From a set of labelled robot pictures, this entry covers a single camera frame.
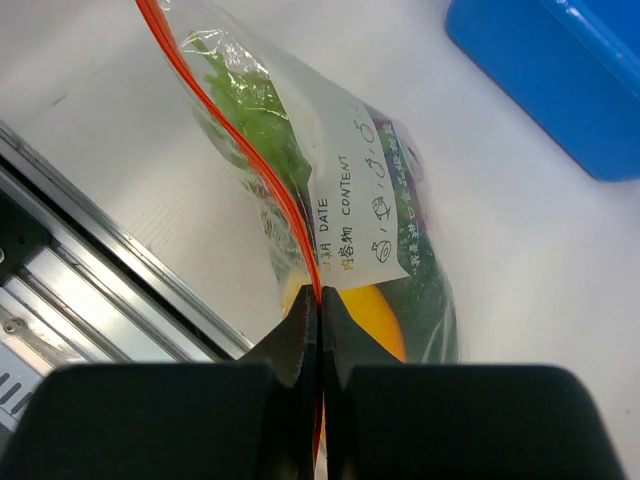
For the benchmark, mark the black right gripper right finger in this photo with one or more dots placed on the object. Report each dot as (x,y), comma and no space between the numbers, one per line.
(389,420)

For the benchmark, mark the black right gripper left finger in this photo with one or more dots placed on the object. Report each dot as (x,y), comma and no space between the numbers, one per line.
(254,418)

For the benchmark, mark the yellow fake bell pepper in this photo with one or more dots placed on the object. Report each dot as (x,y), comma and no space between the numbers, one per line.
(371,311)

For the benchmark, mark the clear zip top bag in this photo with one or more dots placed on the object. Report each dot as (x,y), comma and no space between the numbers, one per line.
(366,218)

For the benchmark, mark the green fake leafy vegetable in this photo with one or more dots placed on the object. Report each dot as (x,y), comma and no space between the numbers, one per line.
(240,86)

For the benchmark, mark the blue plastic bin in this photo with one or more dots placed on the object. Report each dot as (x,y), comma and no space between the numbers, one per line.
(572,66)

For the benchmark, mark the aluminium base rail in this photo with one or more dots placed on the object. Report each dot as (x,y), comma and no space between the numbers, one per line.
(91,292)

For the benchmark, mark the white slotted cable duct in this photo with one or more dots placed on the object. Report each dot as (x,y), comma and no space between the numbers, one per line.
(21,372)

